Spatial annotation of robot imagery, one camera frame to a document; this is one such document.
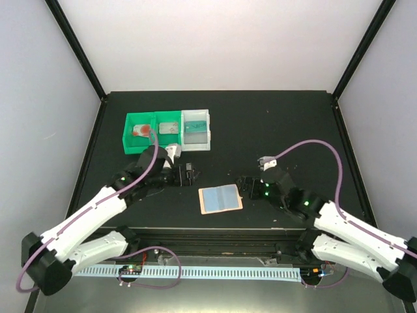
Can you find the middle green plastic bin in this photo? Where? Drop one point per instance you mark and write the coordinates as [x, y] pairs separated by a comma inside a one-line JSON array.
[[167, 116]]

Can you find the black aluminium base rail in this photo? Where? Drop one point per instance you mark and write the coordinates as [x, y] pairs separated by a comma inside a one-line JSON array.
[[291, 245]]

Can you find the right black frame post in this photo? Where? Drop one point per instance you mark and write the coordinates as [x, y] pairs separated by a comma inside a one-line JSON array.
[[371, 32]]

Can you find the left black frame post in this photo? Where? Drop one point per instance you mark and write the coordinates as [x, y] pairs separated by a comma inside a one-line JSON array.
[[70, 36]]

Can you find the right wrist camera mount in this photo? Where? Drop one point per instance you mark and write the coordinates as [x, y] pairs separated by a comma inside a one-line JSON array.
[[266, 162]]

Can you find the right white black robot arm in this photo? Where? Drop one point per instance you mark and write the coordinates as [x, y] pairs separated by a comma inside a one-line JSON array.
[[336, 236]]

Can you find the left small circuit board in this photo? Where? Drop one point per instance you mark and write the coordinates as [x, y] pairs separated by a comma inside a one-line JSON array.
[[130, 270]]

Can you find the right small circuit board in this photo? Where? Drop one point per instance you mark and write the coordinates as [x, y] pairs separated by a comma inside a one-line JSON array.
[[313, 272]]

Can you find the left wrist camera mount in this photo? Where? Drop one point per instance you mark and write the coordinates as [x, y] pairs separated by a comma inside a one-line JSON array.
[[174, 151]]

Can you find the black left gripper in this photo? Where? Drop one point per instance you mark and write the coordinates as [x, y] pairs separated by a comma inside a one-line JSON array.
[[181, 182]]

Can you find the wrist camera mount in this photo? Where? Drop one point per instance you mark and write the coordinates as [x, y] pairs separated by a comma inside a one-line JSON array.
[[266, 162], [174, 151]]

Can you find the black frame post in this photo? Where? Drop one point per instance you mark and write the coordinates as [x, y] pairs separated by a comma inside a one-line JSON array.
[[70, 36], [371, 32]]

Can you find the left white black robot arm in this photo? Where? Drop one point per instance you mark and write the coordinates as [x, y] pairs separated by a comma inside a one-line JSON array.
[[52, 258]]

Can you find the small circuit board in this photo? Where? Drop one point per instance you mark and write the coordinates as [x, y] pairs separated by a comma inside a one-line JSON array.
[[313, 272], [130, 270]]

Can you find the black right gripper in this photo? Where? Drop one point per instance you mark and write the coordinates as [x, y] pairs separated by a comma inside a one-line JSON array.
[[246, 179]]

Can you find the white translucent plastic bin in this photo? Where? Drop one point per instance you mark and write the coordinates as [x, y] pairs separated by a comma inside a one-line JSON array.
[[197, 141]]

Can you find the light blue slotted cable duct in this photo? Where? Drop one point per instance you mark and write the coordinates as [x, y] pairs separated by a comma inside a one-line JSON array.
[[285, 274]]

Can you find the green plastic bin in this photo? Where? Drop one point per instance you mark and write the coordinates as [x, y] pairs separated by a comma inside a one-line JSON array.
[[167, 116], [135, 145]]

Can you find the left green plastic bin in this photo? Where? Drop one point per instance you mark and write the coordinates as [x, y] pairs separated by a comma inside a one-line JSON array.
[[135, 145]]

